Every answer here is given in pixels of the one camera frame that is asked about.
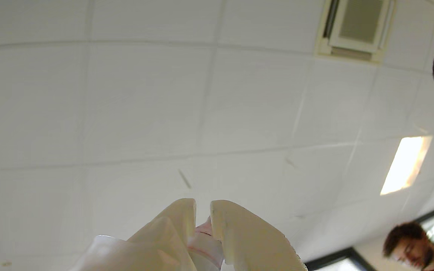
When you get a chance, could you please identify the bearded man maroon shirt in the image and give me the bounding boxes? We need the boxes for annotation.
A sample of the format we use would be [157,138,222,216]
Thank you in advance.
[383,221,434,271]

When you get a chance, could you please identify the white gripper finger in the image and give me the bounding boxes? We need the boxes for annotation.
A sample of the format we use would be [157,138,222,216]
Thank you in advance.
[209,199,309,271]
[127,198,198,271]

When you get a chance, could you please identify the ceiling air vent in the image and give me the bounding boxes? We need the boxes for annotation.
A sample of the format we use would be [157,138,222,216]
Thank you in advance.
[315,0,396,64]

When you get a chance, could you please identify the red whiteboard marker pen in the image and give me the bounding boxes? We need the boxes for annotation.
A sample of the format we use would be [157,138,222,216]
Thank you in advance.
[187,218,227,271]

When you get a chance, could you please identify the ceiling light panel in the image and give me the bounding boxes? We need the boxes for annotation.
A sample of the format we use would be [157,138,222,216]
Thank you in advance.
[380,136,433,196]

